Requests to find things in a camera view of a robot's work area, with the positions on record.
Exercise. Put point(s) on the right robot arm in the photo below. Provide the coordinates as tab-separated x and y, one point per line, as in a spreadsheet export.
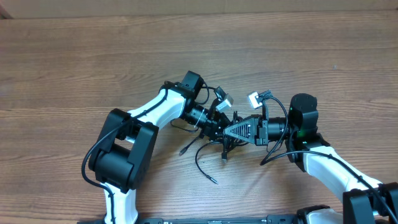
364	199

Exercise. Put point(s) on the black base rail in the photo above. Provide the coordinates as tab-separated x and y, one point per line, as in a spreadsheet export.
214	221

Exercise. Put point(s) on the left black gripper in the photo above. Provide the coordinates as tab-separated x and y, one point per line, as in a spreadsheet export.
216	121

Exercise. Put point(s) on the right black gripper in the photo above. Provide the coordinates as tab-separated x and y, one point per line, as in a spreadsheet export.
261	130

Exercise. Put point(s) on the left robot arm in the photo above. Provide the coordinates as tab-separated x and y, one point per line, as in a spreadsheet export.
120	158

